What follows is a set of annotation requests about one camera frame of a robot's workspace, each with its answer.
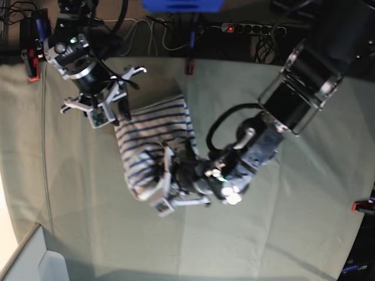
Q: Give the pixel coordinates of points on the blue white striped t-shirt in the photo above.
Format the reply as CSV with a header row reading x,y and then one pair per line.
x,y
141,142

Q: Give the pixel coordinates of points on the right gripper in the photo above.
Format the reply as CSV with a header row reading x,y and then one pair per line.
x,y
115,91

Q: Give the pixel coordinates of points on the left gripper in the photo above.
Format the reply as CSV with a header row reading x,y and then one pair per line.
x,y
178,180

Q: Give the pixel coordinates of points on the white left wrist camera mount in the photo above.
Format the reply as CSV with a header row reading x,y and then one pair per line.
x,y
163,207

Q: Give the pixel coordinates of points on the centre red table clamp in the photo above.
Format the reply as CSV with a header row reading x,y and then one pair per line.
x,y
189,67

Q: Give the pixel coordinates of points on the red table clamp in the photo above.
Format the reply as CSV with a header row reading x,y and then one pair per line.
x,y
189,67
364,206
30,60

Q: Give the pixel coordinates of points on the white plastic bin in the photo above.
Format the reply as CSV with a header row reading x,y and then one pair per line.
x,y
32,260

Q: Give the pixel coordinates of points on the green table cloth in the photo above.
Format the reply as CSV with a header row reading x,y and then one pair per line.
x,y
294,223

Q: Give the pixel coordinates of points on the right red table clamp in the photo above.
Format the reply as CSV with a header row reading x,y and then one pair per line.
x,y
364,206

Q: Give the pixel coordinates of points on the black power strip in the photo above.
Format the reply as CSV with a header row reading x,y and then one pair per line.
x,y
246,28

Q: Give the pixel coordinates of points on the blue plastic box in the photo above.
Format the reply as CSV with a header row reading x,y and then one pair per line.
x,y
182,5

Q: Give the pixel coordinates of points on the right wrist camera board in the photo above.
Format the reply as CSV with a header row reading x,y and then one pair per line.
x,y
100,117

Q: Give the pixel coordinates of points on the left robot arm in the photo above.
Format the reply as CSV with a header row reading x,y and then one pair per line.
x,y
311,74

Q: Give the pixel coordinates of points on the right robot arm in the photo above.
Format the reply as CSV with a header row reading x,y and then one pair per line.
x,y
77,49

